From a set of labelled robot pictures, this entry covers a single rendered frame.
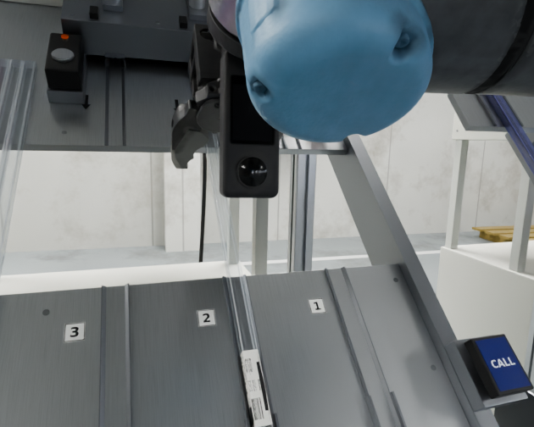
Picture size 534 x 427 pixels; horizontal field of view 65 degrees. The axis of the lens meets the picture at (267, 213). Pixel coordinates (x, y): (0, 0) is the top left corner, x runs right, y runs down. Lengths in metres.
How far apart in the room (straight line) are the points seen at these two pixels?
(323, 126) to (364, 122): 0.02
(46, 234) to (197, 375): 3.69
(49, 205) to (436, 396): 3.72
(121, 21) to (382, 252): 0.44
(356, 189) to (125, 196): 3.41
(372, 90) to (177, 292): 0.29
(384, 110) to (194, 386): 0.27
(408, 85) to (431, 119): 4.66
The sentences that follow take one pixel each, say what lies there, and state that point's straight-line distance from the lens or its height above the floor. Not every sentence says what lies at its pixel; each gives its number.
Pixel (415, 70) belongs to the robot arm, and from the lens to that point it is 0.17.
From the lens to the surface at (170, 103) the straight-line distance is 0.58.
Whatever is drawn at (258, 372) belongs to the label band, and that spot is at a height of 0.79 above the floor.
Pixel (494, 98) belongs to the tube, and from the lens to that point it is 0.68.
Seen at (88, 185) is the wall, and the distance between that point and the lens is 3.90.
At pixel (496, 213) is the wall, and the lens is 5.55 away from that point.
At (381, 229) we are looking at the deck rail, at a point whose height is 0.88.
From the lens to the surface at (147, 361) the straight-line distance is 0.38.
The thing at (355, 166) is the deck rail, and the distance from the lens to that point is 0.57.
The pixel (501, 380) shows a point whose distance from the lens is 0.43.
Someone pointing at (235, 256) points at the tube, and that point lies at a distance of 0.42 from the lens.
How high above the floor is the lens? 0.98
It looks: 10 degrees down
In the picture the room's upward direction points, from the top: 1 degrees clockwise
